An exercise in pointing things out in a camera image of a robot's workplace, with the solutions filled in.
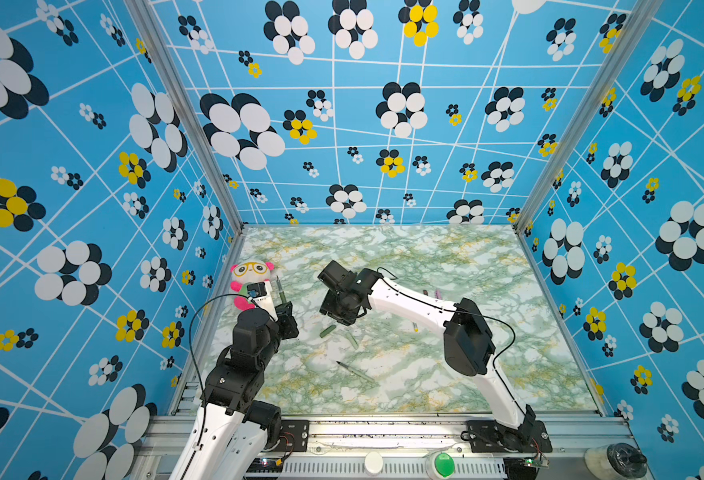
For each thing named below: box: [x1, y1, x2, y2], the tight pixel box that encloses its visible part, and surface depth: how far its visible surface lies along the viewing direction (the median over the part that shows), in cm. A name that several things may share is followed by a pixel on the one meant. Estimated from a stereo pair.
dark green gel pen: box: [336, 360, 375, 383], surface depth 86 cm
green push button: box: [435, 452, 455, 478], surface depth 63 cm
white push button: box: [364, 451, 383, 477], surface depth 65 cm
